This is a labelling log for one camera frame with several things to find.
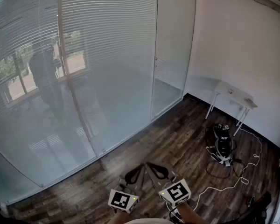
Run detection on partition frame post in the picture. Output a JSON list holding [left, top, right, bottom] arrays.
[[57, 0, 100, 160], [150, 0, 160, 122]]

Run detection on person's left forearm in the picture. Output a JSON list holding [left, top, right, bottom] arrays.
[[109, 210, 129, 224]]

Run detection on white floor cable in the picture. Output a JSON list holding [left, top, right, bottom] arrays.
[[193, 119, 263, 213]]

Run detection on white folding table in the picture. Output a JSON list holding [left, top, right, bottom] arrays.
[[204, 80, 259, 137]]

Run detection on white and black backpack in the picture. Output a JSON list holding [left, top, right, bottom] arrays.
[[205, 136, 236, 167]]

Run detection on yellow edged packet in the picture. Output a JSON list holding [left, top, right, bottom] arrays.
[[244, 97, 259, 108]]

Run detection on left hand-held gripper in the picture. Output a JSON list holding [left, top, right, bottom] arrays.
[[108, 163, 147, 214]]

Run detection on person's light shirt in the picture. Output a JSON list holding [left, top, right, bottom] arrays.
[[125, 217, 178, 224]]

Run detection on white window blinds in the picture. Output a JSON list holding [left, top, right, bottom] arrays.
[[60, 0, 158, 159]]

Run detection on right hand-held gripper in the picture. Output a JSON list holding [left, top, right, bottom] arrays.
[[145, 162, 192, 207]]

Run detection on person's right forearm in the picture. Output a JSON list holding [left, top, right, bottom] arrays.
[[175, 202, 199, 224]]

